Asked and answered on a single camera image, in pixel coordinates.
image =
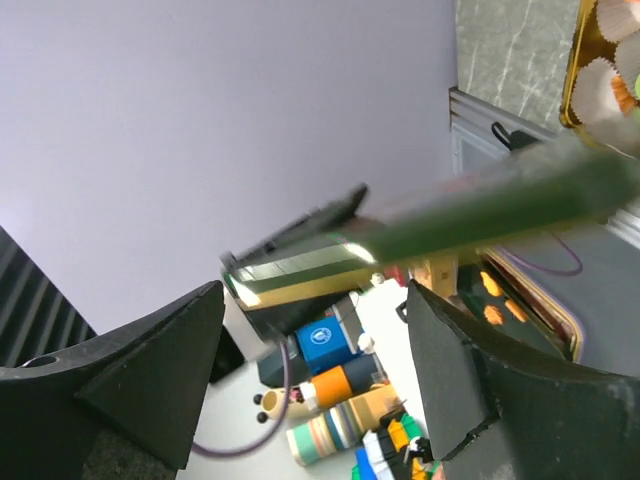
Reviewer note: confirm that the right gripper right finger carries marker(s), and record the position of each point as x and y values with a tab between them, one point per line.
496	408

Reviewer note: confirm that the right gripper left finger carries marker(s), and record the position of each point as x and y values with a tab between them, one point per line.
123	405

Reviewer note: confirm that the gold tin lid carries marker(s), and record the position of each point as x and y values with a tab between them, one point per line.
557	183

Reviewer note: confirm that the orange flower cookie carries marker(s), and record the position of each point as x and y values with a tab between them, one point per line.
622	95

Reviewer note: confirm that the gold cookie tin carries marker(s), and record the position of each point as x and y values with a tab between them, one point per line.
608	29

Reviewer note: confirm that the cookie tray outside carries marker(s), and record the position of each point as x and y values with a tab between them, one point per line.
499	292

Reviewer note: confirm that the striped tape roll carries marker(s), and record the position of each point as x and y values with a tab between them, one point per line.
328	433

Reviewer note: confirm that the orange and navy cylinder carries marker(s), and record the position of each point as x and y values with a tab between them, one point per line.
341	383

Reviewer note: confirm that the blue box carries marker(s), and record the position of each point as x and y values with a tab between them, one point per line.
324	345

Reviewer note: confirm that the white paper cup bottom-left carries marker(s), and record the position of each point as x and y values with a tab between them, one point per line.
592	99

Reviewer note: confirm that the aluminium rail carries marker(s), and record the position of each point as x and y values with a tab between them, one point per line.
473	142

